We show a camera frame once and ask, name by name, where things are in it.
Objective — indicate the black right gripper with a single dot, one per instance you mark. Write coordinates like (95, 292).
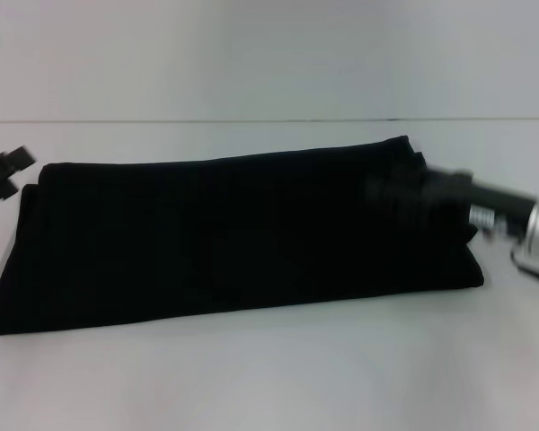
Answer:
(489, 193)

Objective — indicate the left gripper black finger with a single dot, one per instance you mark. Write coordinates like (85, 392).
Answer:
(2, 190)
(20, 158)

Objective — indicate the black t-shirt with FREE print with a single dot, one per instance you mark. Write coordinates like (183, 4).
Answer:
(206, 233)

